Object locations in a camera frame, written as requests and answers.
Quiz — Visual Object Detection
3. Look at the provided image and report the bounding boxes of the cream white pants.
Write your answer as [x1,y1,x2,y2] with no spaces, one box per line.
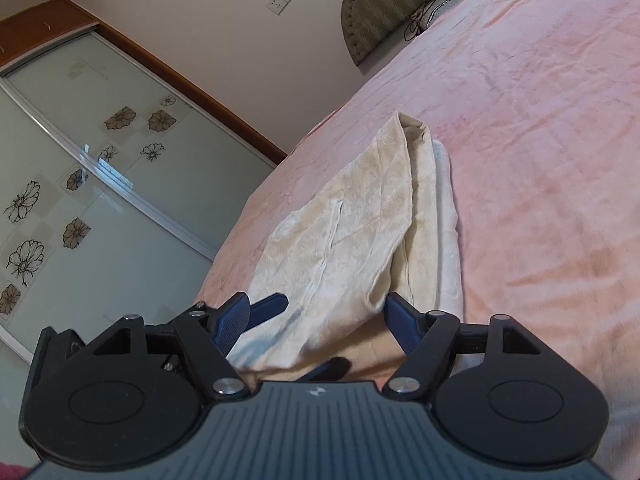
[229,113,463,379]

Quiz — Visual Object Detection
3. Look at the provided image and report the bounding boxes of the sliding glass wardrobe door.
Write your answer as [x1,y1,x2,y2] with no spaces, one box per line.
[0,29,279,361]

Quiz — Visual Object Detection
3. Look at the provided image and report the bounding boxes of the pink bed blanket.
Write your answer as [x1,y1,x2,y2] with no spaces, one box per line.
[200,0,639,479]

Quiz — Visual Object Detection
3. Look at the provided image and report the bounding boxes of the black cable on bed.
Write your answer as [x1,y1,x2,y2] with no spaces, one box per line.
[402,0,452,42]

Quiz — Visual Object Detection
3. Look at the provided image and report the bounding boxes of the brown wooden wardrobe frame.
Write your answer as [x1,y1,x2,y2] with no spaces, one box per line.
[0,0,289,166]

